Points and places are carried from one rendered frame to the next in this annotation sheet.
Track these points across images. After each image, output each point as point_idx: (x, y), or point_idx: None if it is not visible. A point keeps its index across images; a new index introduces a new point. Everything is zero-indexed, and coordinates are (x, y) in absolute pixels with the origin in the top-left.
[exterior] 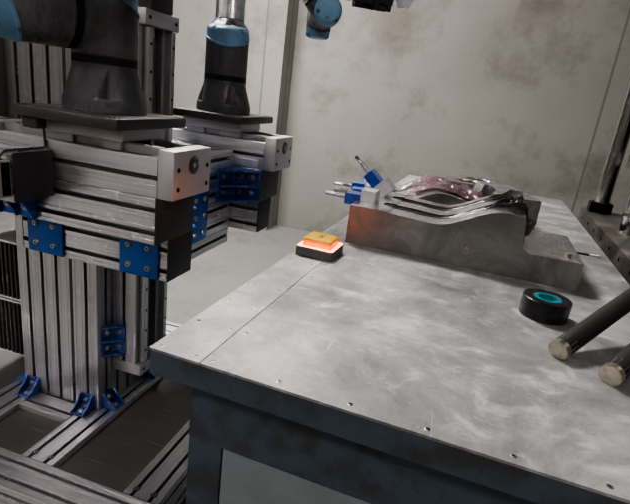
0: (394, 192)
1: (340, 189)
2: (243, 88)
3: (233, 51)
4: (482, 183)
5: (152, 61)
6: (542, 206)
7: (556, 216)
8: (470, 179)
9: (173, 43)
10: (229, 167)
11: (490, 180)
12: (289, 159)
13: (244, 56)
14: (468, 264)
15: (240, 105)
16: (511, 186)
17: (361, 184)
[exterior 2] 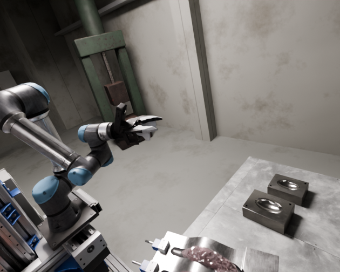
0: (177, 258)
1: (135, 263)
2: (63, 215)
3: (43, 204)
4: (246, 257)
5: None
6: None
7: None
8: (272, 196)
9: None
10: (65, 262)
11: (298, 184)
12: (103, 244)
13: (54, 202)
14: None
15: (62, 226)
16: (276, 261)
17: (156, 248)
